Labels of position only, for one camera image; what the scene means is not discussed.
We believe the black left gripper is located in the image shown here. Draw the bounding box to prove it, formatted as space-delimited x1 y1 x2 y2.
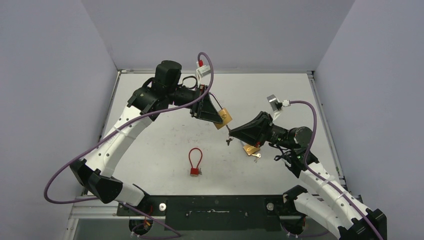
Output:
167 84 224 124

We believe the brass padlock long shackle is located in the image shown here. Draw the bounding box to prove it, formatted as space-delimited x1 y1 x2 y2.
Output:
210 93 233 131

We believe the small key bunch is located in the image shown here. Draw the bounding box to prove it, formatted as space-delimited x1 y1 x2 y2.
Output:
225 124 234 146

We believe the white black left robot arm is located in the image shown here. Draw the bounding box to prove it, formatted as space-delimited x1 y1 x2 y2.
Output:
69 60 223 216

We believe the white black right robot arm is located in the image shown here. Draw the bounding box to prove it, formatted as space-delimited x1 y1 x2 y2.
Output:
229 111 388 240

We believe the brass padlock with key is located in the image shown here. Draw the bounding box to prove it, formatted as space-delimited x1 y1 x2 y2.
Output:
242 144 261 163

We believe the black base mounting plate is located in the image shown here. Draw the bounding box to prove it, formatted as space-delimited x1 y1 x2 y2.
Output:
136 195 306 234

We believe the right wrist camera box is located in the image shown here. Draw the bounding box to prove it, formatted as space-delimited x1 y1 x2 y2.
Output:
266 94 291 120

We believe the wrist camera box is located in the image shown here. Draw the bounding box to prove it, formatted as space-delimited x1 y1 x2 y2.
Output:
266 94 291 120
195 65 212 80

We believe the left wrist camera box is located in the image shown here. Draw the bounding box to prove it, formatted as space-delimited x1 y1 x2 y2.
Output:
195 65 212 80

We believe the red cable padlock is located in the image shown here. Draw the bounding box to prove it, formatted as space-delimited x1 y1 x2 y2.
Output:
188 147 204 178

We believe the aluminium table edge rail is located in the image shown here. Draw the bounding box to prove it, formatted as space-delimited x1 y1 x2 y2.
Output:
306 70 347 189

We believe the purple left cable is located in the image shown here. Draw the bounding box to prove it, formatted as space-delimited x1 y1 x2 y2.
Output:
43 51 215 240

